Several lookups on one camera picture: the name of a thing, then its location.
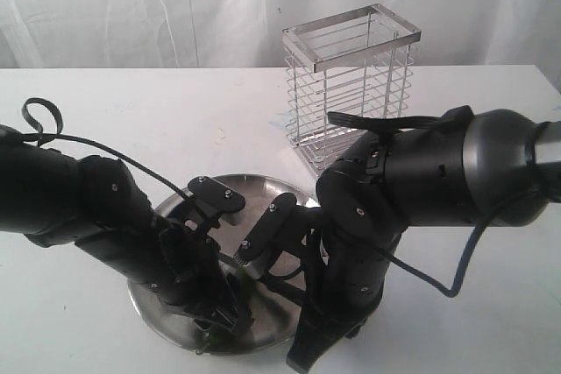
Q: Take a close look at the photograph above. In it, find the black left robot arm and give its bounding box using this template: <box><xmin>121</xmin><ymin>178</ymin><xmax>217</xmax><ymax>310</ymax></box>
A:
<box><xmin>1</xmin><ymin>126</ymin><xmax>253</xmax><ymax>335</ymax></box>

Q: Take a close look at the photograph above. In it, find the metal wire utensil rack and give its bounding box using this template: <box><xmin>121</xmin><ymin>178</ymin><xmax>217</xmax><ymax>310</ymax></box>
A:
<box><xmin>281</xmin><ymin>4</ymin><xmax>422</xmax><ymax>177</ymax></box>

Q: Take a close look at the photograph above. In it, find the green chili pepper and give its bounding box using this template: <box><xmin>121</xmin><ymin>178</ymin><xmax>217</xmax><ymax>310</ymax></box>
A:
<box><xmin>195</xmin><ymin>272</ymin><xmax>254</xmax><ymax>337</ymax></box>

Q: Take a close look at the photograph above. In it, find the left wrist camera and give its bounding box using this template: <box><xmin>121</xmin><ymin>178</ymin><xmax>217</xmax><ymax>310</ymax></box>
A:
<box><xmin>188</xmin><ymin>176</ymin><xmax>245</xmax><ymax>226</ymax></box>

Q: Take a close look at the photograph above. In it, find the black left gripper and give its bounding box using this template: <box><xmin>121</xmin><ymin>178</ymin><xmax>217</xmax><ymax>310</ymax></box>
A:
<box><xmin>158</xmin><ymin>220</ymin><xmax>253</xmax><ymax>330</ymax></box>

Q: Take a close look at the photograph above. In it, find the blue-grey right arm cable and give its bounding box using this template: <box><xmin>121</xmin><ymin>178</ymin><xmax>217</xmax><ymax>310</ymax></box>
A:
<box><xmin>380</xmin><ymin>198</ymin><xmax>514</xmax><ymax>299</ymax></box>

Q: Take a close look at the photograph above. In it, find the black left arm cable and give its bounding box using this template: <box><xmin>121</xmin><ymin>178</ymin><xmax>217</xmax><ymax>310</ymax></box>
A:
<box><xmin>20</xmin><ymin>96</ymin><xmax>211</xmax><ymax>226</ymax></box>

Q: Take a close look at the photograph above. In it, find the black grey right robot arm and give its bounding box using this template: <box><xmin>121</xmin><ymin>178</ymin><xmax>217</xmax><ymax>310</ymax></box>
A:
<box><xmin>287</xmin><ymin>106</ymin><xmax>560</xmax><ymax>373</ymax></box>

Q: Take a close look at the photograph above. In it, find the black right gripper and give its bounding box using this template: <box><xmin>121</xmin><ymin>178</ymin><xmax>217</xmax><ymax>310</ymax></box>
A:
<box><xmin>287</xmin><ymin>211</ymin><xmax>394</xmax><ymax>370</ymax></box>

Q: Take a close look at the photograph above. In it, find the round stainless steel plate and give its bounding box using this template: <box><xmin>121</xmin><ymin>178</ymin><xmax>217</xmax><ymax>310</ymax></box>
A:
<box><xmin>128</xmin><ymin>173</ymin><xmax>318</xmax><ymax>355</ymax></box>

